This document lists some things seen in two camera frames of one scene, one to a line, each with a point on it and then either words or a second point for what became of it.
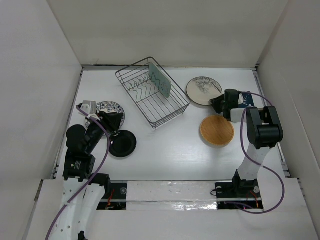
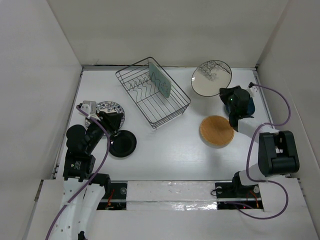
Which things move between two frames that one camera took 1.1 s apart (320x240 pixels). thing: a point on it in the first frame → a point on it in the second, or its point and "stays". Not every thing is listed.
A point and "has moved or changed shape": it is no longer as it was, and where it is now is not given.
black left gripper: x=111 y=120 stays
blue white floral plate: x=108 y=106 stays
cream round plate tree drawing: x=200 y=90 has moved or changed shape
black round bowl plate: x=124 y=144 stays
